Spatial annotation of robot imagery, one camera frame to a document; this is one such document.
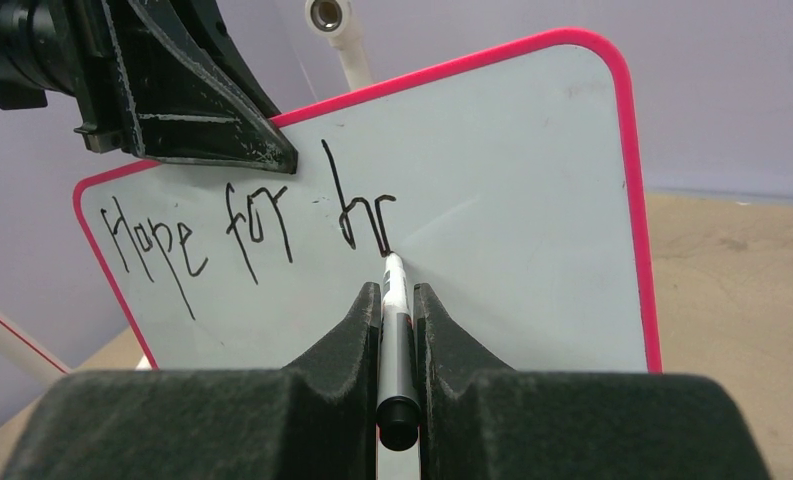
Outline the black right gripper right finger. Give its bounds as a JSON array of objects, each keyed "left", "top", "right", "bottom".
[{"left": 414, "top": 283, "right": 770, "bottom": 479}]

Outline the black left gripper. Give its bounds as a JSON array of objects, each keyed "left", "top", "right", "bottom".
[{"left": 0, "top": 1, "right": 298, "bottom": 174}]

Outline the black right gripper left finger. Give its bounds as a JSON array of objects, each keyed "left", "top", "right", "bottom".
[{"left": 2, "top": 282, "right": 381, "bottom": 479}]

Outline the black whiteboard marker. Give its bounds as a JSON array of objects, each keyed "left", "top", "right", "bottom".
[{"left": 376, "top": 253, "right": 421, "bottom": 452}]

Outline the pink framed whiteboard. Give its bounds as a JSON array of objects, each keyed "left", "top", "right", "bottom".
[{"left": 73, "top": 28, "right": 661, "bottom": 372}]

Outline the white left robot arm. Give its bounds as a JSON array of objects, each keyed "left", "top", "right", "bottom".
[{"left": 0, "top": 0, "right": 298, "bottom": 174}]

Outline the white pvc pipe stand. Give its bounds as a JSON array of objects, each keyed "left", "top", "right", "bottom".
[{"left": 304, "top": 0, "right": 374, "bottom": 91}]

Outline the white diagonal pole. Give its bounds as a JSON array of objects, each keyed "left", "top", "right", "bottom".
[{"left": 0, "top": 312, "right": 71, "bottom": 385}]

